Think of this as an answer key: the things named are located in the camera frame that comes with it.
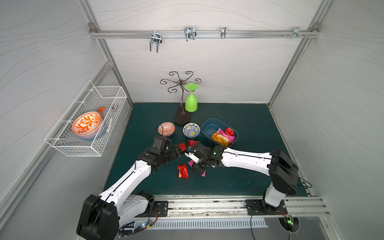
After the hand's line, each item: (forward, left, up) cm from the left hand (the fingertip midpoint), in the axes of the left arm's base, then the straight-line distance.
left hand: (177, 153), depth 83 cm
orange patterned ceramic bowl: (+23, +11, -9) cm, 27 cm away
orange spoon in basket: (+13, +38, +22) cm, 46 cm away
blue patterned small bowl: (+23, -7, -9) cm, 25 cm away
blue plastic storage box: (+26, -20, -9) cm, 34 cm away
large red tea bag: (+11, -7, -8) cm, 15 cm away
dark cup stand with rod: (+34, +1, -9) cm, 36 cm away
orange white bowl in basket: (0, +37, +25) cm, 45 cm away
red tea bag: (+19, -33, -5) cm, 38 cm away
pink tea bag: (+14, -33, -6) cm, 37 cm away
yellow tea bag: (+12, -26, -5) cm, 29 cm away
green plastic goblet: (+28, -7, +13) cm, 31 cm away
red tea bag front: (-7, -3, -8) cm, 11 cm away
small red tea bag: (+9, -1, -9) cm, 13 cm away
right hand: (-5, -10, -4) cm, 12 cm away
